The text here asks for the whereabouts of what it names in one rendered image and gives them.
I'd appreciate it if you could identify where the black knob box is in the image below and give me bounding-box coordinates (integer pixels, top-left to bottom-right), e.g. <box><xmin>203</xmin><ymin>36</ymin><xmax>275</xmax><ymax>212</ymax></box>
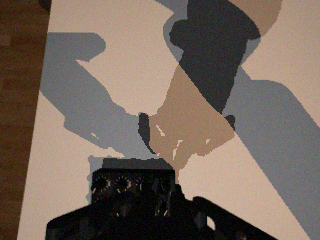
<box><xmin>91</xmin><ymin>168</ymin><xmax>175</xmax><ymax>217</ymax></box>

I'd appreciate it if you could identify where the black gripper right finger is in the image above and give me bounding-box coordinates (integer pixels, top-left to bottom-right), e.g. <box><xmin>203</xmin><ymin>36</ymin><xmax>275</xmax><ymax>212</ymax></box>
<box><xmin>168</xmin><ymin>179</ymin><xmax>278</xmax><ymax>240</ymax></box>

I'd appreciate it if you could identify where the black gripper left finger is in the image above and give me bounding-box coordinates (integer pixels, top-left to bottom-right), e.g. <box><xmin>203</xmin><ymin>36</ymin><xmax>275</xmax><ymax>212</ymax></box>
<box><xmin>45</xmin><ymin>178</ymin><xmax>160</xmax><ymax>240</ymax></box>

